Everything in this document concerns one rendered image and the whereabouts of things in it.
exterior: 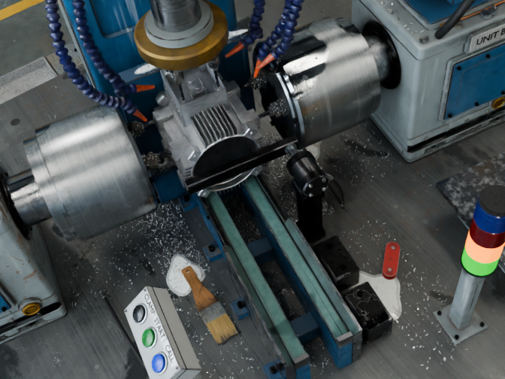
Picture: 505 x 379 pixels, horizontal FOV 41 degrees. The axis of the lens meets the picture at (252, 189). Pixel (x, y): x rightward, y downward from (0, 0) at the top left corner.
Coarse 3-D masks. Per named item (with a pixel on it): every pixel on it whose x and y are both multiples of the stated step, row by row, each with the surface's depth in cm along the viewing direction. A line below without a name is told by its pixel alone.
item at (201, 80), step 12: (168, 72) 139; (192, 72) 143; (204, 72) 143; (168, 84) 137; (192, 84) 139; (204, 84) 140; (168, 96) 142; (180, 96) 139; (192, 96) 137; (204, 96) 134; (216, 96) 136; (180, 108) 134; (192, 108) 135; (204, 108) 137; (216, 108) 138; (228, 108) 140; (180, 120) 139; (192, 120) 138
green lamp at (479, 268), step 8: (464, 248) 116; (464, 256) 116; (464, 264) 117; (472, 264) 115; (480, 264) 113; (488, 264) 113; (496, 264) 115; (472, 272) 116; (480, 272) 115; (488, 272) 116
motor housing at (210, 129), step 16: (224, 80) 150; (224, 112) 138; (240, 112) 141; (176, 128) 141; (192, 128) 137; (208, 128) 136; (224, 128) 135; (256, 128) 140; (192, 144) 136; (208, 144) 133; (224, 144) 152; (240, 144) 148; (256, 144) 141; (208, 160) 150; (224, 160) 150; (240, 176) 146; (224, 192) 146
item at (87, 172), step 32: (64, 128) 130; (96, 128) 129; (128, 128) 130; (32, 160) 127; (64, 160) 126; (96, 160) 127; (128, 160) 128; (160, 160) 136; (32, 192) 131; (64, 192) 126; (96, 192) 127; (128, 192) 130; (32, 224) 135; (64, 224) 129; (96, 224) 132
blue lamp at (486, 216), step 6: (480, 210) 104; (474, 216) 107; (480, 216) 105; (486, 216) 103; (492, 216) 102; (480, 222) 106; (486, 222) 104; (492, 222) 103; (498, 222) 103; (504, 222) 103; (480, 228) 106; (486, 228) 105; (492, 228) 105; (498, 228) 104; (504, 228) 105
